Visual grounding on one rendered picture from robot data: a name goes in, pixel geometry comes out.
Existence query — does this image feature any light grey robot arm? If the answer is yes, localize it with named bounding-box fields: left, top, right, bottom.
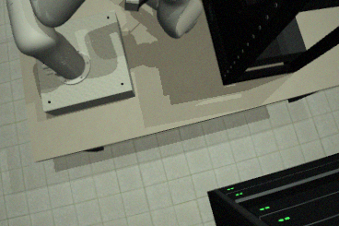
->
left=6, top=0, right=203, bottom=85

